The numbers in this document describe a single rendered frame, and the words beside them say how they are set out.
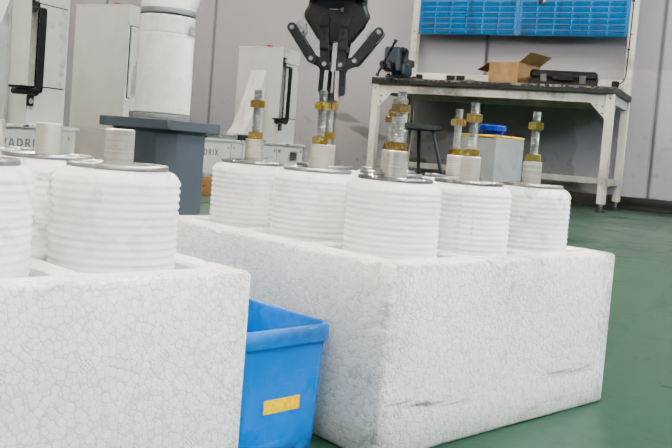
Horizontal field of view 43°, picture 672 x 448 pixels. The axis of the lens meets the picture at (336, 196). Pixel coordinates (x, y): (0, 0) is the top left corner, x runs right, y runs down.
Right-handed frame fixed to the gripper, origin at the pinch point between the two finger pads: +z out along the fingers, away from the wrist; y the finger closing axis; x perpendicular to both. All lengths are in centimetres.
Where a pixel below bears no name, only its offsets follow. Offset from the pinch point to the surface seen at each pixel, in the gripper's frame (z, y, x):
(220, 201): 15.2, 10.0, 13.3
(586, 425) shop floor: 36, -33, 15
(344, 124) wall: -6, 78, -560
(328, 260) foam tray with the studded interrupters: 18.5, -5.8, 29.8
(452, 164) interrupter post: 9.0, -16.3, -0.6
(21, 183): 11, 11, 58
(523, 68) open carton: -50, -51, -472
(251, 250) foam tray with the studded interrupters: 19.3, 3.7, 22.3
